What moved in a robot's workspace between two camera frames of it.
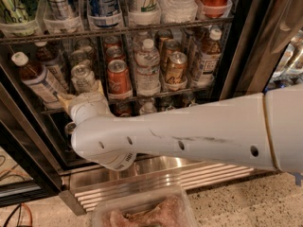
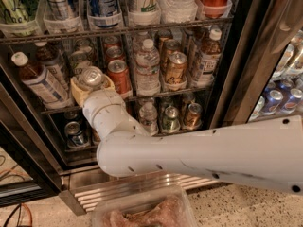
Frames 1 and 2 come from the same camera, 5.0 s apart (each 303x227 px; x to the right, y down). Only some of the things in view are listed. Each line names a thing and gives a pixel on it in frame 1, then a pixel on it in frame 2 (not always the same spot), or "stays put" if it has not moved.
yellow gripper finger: (98, 87) to (107, 83)
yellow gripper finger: (65, 101) to (80, 93)
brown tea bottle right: (210, 54) stays put
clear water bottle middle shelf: (147, 63) stays put
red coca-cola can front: (118, 80) stays put
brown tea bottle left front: (37, 78) stays put
